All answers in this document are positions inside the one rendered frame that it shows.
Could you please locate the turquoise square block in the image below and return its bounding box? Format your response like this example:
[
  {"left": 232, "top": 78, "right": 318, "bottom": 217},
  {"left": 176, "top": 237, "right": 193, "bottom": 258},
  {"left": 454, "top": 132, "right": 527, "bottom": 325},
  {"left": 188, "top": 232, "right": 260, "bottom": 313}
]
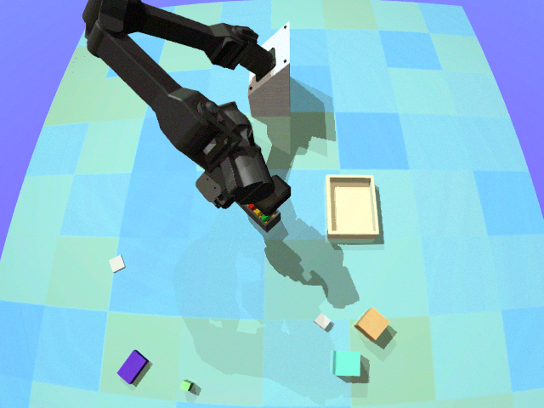
[{"left": 332, "top": 351, "right": 360, "bottom": 377}]

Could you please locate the brown cube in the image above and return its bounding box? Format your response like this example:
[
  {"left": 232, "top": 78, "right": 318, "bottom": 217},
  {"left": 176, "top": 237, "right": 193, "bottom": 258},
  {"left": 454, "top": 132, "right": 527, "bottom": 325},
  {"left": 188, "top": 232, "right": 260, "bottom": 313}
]
[{"left": 354, "top": 307, "right": 390, "bottom": 341}]

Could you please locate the purple rectangular block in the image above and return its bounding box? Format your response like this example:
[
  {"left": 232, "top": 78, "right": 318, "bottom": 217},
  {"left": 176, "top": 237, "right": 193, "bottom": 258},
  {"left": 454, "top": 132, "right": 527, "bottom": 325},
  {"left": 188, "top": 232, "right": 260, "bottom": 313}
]
[{"left": 117, "top": 350, "right": 148, "bottom": 384}]

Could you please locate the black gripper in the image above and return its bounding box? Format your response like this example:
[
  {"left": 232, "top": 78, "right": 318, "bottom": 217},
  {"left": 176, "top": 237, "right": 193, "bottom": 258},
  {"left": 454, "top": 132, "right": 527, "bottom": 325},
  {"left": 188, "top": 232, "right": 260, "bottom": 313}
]
[{"left": 203, "top": 138, "right": 292, "bottom": 216}]

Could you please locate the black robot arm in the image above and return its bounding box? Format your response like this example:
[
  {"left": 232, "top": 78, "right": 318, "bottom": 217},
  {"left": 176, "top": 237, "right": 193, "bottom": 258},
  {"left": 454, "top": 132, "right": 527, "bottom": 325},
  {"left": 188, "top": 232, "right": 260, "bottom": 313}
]
[{"left": 82, "top": 0, "right": 276, "bottom": 209}]

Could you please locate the small light green cube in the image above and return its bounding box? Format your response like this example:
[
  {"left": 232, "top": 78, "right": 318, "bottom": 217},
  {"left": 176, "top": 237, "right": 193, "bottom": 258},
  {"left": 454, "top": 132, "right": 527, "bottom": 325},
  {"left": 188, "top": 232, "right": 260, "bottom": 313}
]
[{"left": 180, "top": 380, "right": 194, "bottom": 391}]

